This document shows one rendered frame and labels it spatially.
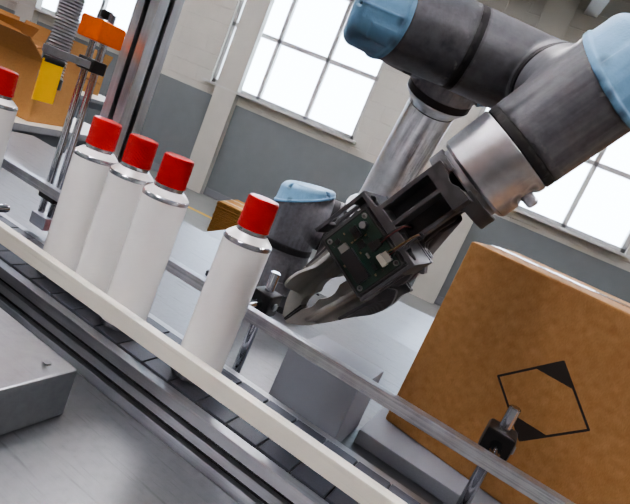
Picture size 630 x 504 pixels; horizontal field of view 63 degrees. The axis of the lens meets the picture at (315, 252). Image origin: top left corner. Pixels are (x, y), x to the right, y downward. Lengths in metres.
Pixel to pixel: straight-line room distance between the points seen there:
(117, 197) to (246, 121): 6.04
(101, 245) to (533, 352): 0.52
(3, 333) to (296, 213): 0.63
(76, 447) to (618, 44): 0.53
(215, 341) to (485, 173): 0.31
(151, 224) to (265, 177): 5.92
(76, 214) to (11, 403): 0.25
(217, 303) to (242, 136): 6.14
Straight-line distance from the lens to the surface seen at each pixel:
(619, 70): 0.41
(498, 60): 0.48
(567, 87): 0.40
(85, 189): 0.66
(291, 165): 6.37
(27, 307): 0.68
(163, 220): 0.57
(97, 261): 0.64
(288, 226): 1.04
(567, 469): 0.69
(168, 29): 0.86
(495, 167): 0.40
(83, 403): 0.58
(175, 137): 7.05
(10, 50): 2.54
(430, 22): 0.47
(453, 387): 0.70
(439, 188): 0.39
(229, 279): 0.51
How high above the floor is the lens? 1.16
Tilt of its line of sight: 11 degrees down
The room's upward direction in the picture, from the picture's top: 23 degrees clockwise
